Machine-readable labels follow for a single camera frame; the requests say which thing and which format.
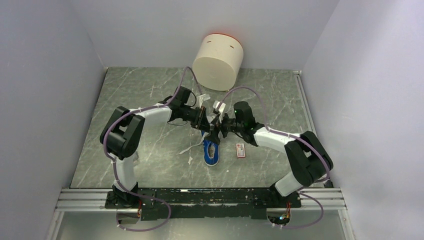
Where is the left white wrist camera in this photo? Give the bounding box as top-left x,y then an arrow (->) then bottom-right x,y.
196,93 -> 211,108

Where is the small red white box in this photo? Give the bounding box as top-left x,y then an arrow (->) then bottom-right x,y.
236,143 -> 246,159

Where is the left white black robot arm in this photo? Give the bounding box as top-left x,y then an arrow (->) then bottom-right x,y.
99,87 -> 211,208

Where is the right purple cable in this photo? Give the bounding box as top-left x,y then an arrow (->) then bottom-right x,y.
218,86 -> 332,229

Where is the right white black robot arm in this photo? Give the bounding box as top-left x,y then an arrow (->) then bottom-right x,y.
205,101 -> 334,207

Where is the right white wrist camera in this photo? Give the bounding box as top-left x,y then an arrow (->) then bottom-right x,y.
212,100 -> 226,115

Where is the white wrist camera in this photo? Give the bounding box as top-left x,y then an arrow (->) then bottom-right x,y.
212,100 -> 226,115
196,93 -> 211,108

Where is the white shoelace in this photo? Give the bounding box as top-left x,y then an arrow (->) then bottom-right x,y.
177,138 -> 204,155

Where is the aluminium frame rail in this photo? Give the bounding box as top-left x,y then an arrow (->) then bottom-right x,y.
46,66 -> 355,240

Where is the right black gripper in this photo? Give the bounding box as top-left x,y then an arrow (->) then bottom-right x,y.
204,109 -> 244,145

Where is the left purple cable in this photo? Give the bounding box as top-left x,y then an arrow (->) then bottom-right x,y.
103,66 -> 205,232

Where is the cream cylindrical container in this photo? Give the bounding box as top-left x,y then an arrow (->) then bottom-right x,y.
192,33 -> 244,91

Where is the blue canvas sneaker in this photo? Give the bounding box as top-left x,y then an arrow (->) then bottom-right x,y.
201,131 -> 220,166

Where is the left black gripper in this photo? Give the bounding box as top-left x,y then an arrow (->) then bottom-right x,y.
180,104 -> 211,133

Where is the purple cable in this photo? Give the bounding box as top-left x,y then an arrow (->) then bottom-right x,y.
103,66 -> 205,232
218,86 -> 332,229

